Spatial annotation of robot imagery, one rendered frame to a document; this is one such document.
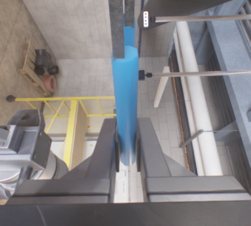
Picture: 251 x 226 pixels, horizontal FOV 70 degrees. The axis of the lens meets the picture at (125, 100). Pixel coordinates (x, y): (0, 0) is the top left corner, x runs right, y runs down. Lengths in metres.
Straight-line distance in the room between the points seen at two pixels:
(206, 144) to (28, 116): 2.98
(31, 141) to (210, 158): 2.99
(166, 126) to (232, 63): 1.99
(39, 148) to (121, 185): 3.53
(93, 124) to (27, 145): 3.88
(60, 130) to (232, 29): 4.18
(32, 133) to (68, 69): 5.23
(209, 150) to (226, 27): 2.49
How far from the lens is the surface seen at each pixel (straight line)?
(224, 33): 4.22
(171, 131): 4.52
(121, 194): 3.78
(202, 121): 3.27
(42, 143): 0.28
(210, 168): 3.14
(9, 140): 0.26
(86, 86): 5.04
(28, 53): 4.15
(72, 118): 3.04
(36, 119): 0.36
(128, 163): 0.16
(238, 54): 3.97
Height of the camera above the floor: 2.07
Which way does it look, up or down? 1 degrees down
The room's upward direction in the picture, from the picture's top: 89 degrees clockwise
